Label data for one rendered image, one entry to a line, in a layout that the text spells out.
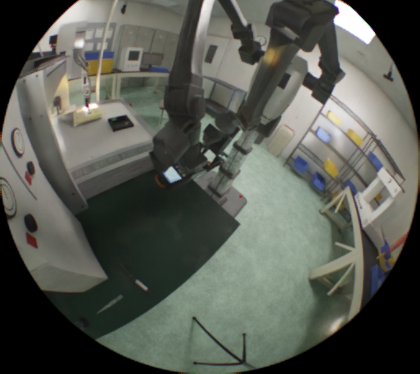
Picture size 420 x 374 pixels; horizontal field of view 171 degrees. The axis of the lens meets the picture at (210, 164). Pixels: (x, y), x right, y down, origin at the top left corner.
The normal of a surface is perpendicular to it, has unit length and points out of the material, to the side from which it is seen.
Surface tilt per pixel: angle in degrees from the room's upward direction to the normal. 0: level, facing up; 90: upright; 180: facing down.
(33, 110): 90
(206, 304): 0
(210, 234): 0
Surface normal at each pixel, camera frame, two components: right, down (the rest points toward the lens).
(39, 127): 0.71, 0.61
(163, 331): 0.32, -0.71
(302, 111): -0.63, 0.33
